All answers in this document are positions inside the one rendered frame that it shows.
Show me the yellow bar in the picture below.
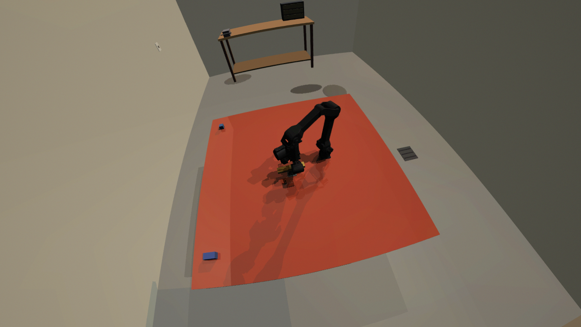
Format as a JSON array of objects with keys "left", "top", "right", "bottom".
[{"left": 277, "top": 162, "right": 305, "bottom": 174}]

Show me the blue rectangular block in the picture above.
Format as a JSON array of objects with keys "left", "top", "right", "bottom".
[{"left": 203, "top": 252, "right": 218, "bottom": 260}]

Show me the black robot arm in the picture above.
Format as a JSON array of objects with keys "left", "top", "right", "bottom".
[{"left": 273, "top": 100, "right": 341, "bottom": 164}]

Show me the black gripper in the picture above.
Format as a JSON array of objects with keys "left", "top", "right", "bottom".
[{"left": 289, "top": 151, "right": 304, "bottom": 174}]

